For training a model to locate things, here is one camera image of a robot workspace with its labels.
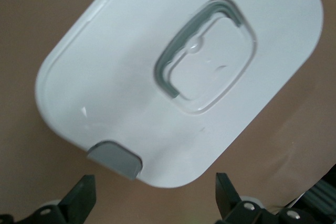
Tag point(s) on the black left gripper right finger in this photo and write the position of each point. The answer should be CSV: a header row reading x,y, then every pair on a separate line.
x,y
228,197

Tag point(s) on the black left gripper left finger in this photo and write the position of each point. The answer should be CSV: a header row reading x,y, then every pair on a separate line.
x,y
78,197

